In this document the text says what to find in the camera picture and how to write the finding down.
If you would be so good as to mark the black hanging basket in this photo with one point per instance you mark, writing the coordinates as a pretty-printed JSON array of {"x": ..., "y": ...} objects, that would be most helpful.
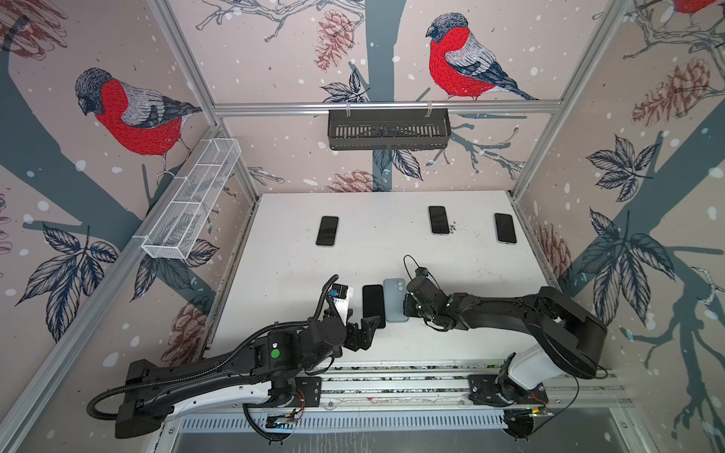
[{"x": 389, "y": 129}]

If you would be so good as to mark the white wire mesh basket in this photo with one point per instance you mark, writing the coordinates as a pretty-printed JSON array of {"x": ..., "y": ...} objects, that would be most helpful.
[{"x": 183, "y": 219}]

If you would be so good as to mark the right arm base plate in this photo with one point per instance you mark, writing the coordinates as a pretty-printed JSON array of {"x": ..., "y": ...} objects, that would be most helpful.
[{"x": 500, "y": 392}]

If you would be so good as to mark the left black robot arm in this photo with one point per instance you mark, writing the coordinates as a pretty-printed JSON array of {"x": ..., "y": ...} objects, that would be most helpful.
[{"x": 277, "y": 355}]

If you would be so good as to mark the aluminium mounting rail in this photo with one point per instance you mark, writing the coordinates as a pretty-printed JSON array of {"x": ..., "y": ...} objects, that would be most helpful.
[{"x": 423, "y": 386}]

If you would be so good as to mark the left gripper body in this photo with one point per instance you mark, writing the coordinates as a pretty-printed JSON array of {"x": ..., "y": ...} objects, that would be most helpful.
[{"x": 352, "y": 340}]

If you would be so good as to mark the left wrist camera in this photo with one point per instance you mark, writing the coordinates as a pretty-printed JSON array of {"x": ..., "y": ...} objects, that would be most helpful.
[{"x": 341, "y": 296}]

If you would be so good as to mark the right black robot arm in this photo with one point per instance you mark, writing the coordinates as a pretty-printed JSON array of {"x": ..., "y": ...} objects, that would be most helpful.
[{"x": 569, "y": 338}]

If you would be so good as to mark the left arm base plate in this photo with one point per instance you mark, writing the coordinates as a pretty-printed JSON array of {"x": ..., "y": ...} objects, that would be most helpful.
[{"x": 304, "y": 392}]

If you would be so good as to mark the black phone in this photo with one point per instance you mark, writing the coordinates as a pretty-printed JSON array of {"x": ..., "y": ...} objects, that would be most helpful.
[
  {"x": 326, "y": 235},
  {"x": 505, "y": 228},
  {"x": 439, "y": 224}
]

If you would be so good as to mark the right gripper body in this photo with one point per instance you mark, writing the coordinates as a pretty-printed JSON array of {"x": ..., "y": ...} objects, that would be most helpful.
[{"x": 413, "y": 307}]

